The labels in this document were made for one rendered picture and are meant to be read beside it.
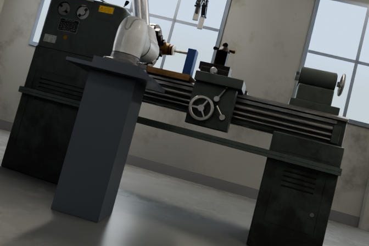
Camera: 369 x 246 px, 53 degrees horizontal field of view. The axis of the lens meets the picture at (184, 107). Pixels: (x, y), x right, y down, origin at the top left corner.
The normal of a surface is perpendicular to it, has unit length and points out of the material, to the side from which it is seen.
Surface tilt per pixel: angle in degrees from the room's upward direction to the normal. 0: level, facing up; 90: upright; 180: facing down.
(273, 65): 90
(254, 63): 90
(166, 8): 90
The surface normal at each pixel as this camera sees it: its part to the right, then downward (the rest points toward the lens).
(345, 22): -0.09, -0.09
